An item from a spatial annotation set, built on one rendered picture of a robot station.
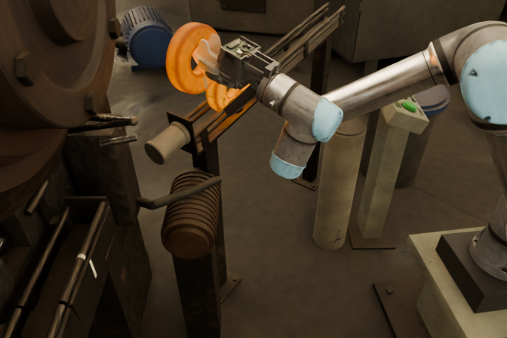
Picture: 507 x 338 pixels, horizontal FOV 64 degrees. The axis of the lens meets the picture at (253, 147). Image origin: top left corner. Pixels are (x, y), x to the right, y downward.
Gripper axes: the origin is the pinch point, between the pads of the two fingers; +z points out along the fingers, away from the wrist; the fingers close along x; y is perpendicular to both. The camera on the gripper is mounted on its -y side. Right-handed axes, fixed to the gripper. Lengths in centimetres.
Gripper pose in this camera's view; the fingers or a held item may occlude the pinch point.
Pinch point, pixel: (195, 50)
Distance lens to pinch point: 93.2
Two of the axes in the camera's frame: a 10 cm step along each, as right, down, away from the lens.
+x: -5.7, 5.1, -6.5
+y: 2.0, -6.7, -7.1
